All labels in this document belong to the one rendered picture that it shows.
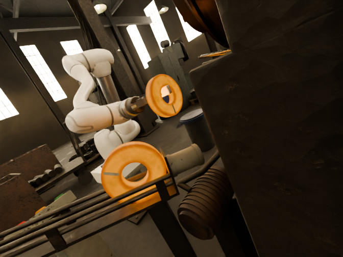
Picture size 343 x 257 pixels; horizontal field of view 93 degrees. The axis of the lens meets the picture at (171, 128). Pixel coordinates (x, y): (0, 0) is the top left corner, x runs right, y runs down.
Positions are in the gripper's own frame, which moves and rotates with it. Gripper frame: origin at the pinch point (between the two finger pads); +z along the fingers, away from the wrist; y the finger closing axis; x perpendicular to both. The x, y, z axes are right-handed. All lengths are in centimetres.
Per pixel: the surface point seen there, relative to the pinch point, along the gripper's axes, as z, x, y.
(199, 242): -23, -83, 4
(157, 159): 10.5, -13.3, 22.9
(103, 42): -243, 130, -168
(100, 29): -242, 154, -175
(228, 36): 36.1, 2.5, 26.1
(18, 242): -7, -13, 51
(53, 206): -45, -21, 43
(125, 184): 4.5, -14.9, 30.5
